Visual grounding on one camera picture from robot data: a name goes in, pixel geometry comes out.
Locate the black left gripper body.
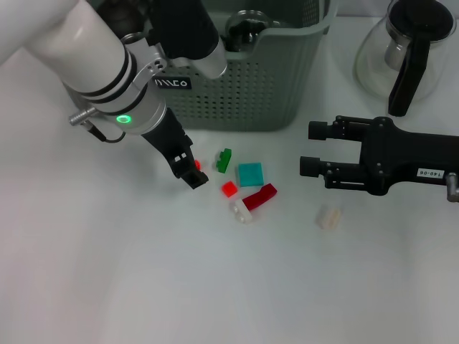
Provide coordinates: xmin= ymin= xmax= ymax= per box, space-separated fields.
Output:
xmin=141 ymin=107 xmax=195 ymax=179

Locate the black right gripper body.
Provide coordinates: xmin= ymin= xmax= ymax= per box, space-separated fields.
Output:
xmin=359 ymin=115 xmax=459 ymax=197

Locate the pale translucent toy brick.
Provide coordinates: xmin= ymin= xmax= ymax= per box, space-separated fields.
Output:
xmin=315 ymin=204 xmax=344 ymax=231

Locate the white toy brick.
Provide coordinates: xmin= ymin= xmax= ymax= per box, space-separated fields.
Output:
xmin=229 ymin=199 xmax=256 ymax=225

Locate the glass teacup black base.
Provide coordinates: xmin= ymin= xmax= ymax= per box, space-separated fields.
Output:
xmin=120 ymin=32 xmax=147 ymax=46
xmin=224 ymin=9 xmax=283 ymax=53

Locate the grey perforated storage bin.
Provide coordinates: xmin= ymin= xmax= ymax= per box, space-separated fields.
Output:
xmin=93 ymin=0 xmax=340 ymax=132

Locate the green stepped toy brick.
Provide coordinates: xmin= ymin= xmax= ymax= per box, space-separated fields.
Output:
xmin=216 ymin=147 xmax=233 ymax=174

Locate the metal right gripper connector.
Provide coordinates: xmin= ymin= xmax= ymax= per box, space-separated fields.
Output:
xmin=445 ymin=171 xmax=459 ymax=203

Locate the metal gripper connector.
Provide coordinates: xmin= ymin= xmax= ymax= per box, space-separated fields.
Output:
xmin=69 ymin=106 xmax=97 ymax=125
xmin=445 ymin=171 xmax=459 ymax=203

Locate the teal square toy plate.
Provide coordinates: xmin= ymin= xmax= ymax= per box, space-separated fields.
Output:
xmin=238 ymin=162 xmax=266 ymax=188

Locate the dark red long brick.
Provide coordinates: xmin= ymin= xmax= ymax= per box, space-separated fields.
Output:
xmin=242 ymin=182 xmax=279 ymax=212

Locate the metal left gripper connector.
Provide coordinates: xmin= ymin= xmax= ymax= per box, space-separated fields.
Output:
xmin=69 ymin=106 xmax=97 ymax=125

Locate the glass teapot black handle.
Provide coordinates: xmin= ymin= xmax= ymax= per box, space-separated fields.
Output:
xmin=354 ymin=0 xmax=456 ymax=118

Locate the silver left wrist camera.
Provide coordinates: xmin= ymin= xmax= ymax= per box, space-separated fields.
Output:
xmin=149 ymin=0 xmax=230 ymax=80

